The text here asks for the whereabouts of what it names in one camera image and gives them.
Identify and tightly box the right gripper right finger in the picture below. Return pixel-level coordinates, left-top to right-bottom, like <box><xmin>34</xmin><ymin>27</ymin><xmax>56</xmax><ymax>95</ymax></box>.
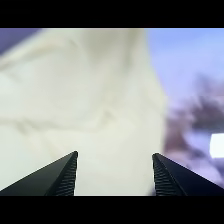
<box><xmin>151</xmin><ymin>152</ymin><xmax>224</xmax><ymax>197</ymax></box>

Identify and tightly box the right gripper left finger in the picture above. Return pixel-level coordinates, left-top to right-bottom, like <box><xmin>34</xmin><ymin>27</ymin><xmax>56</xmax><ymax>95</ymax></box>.
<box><xmin>0</xmin><ymin>150</ymin><xmax>79</xmax><ymax>197</ymax></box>

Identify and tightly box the cream white garment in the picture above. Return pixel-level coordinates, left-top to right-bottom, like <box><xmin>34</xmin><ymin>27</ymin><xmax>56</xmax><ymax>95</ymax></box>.
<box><xmin>0</xmin><ymin>27</ymin><xmax>169</xmax><ymax>197</ymax></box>

